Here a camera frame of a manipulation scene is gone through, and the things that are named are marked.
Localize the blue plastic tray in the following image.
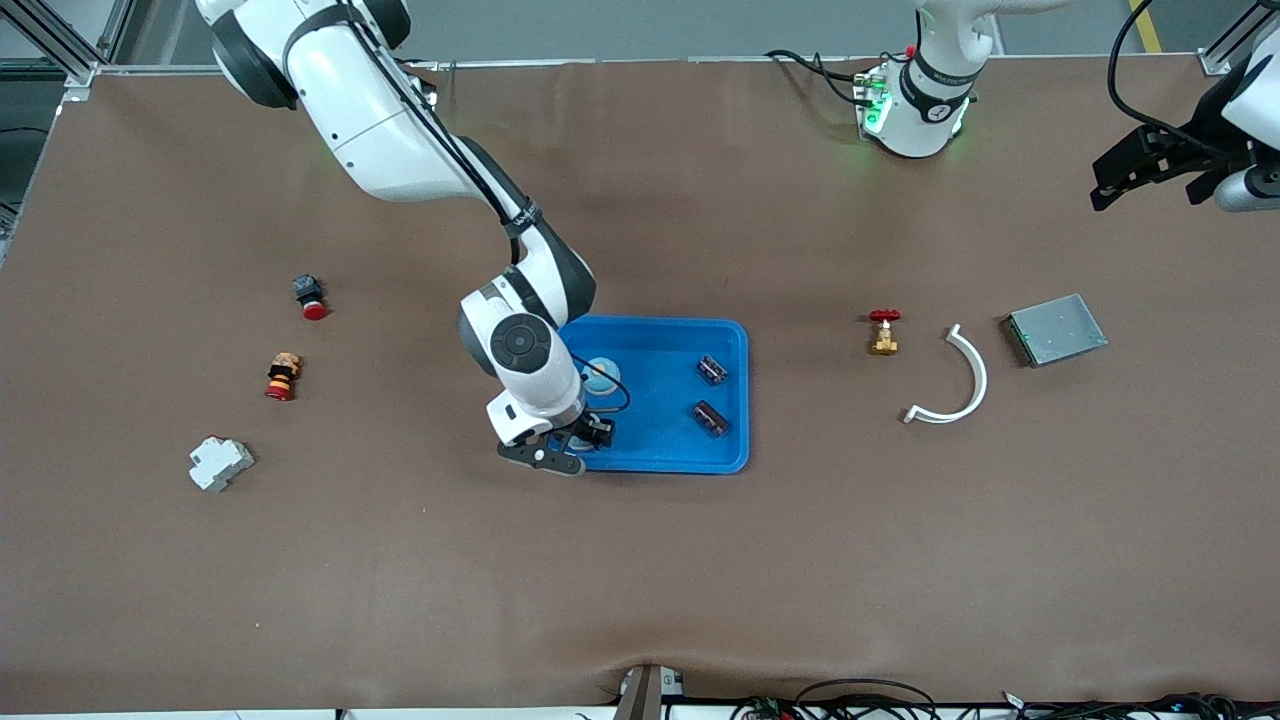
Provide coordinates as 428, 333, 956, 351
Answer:
542, 316, 751, 475

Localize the flat silver metal module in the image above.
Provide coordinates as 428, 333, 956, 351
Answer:
1000, 293, 1109, 369

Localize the red emergency stop orange body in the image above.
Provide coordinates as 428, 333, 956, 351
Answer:
264, 352, 303, 402

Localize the white circuit breaker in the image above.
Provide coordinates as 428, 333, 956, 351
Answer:
188, 436, 256, 493

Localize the white curved plastic bracket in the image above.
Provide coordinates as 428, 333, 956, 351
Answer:
904, 323, 989, 425

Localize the black base power cable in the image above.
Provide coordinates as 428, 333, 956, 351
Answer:
765, 48, 871, 106

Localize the black looped cable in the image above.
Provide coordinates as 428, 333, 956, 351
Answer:
795, 679, 938, 720

